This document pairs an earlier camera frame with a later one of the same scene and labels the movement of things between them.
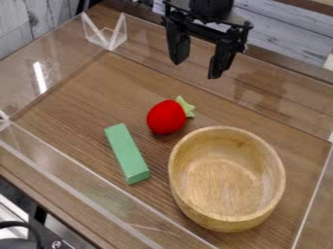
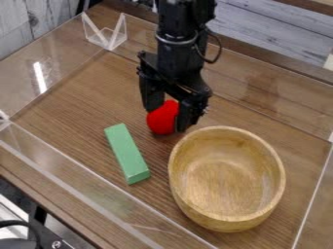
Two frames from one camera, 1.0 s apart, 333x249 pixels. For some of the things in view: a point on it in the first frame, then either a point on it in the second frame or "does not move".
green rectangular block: x=126 y=153 does not move
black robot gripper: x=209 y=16 → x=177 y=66
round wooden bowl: x=226 y=178 does not move
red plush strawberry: x=166 y=115 does not move
